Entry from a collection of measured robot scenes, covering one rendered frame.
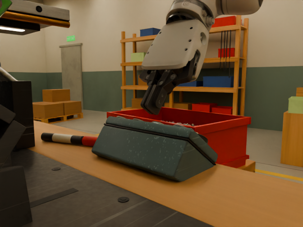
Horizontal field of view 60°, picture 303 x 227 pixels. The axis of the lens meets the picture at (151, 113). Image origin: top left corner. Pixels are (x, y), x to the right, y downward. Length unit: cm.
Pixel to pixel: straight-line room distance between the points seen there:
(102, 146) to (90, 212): 15
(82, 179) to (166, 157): 10
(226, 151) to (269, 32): 523
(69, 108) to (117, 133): 640
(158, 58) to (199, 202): 27
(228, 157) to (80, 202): 43
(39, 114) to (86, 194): 616
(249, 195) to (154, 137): 12
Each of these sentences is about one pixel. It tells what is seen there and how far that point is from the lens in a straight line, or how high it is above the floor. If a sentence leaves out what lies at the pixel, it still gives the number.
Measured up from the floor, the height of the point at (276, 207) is 90.
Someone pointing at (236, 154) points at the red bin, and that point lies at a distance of 65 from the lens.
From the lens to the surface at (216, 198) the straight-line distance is 26.
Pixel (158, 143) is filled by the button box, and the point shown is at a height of 94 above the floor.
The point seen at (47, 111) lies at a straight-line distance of 632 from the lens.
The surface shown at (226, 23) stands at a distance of 547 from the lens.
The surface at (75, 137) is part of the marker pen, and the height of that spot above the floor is 91.
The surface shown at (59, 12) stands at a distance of 50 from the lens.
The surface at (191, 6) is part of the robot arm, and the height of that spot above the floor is 113.
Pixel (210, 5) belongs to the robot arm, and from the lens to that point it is 51.
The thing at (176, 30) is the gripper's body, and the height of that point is 109.
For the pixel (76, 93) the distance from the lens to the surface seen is 921.
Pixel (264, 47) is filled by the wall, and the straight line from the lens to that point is 576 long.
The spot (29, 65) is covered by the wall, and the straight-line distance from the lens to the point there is 1047.
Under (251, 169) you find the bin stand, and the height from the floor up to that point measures 78.
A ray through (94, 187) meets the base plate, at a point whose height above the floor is 90.
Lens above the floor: 101
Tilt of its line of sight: 7 degrees down
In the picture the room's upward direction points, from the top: straight up
